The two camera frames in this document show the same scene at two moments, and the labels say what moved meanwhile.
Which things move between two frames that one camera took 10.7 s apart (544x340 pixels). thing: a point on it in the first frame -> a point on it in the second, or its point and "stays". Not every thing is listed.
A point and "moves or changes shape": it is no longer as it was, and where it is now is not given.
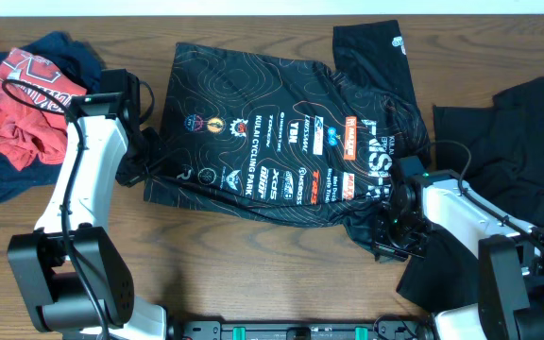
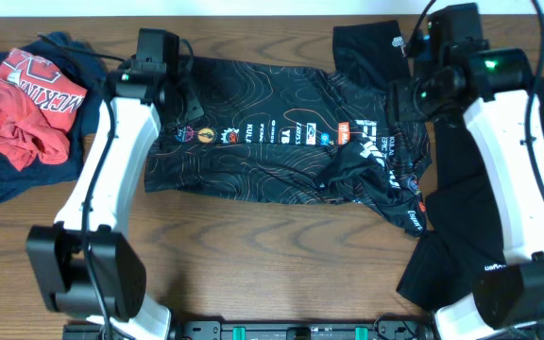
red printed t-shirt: [21, 115] stays
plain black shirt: [518, 155] stays
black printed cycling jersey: [295, 141] moves or changes shape
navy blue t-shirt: [64, 53] stays
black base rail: [384, 328] stays
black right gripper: [382, 246] -> [399, 104]
